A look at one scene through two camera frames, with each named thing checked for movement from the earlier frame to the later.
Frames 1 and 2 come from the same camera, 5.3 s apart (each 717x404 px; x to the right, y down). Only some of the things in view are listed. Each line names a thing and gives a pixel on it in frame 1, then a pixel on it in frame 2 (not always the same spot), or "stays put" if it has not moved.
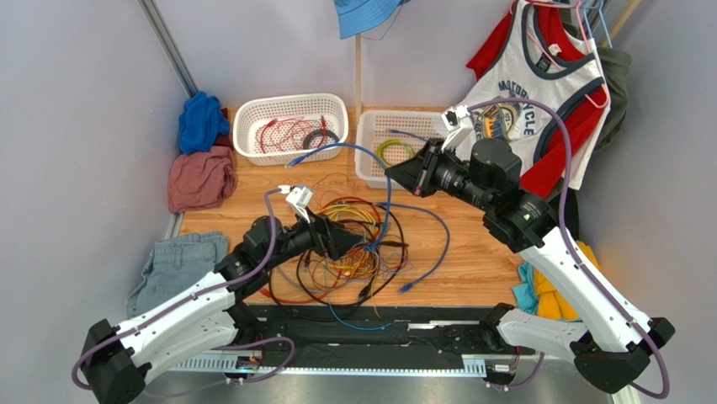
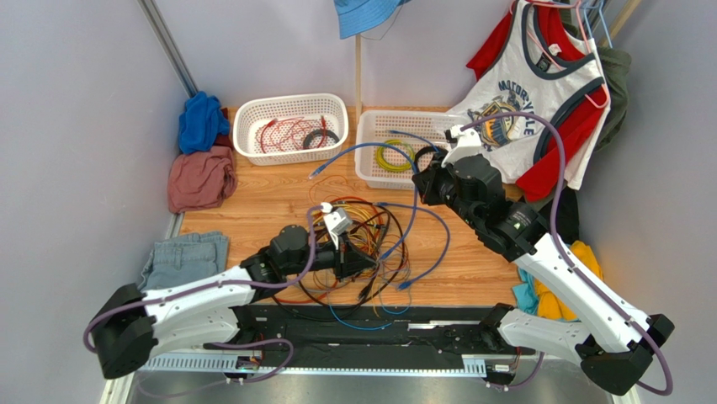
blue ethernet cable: [379, 158] -> [416, 186]
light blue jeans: [174, 263] stays put
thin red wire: [293, 132] stays put
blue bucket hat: [357, 17] stays put
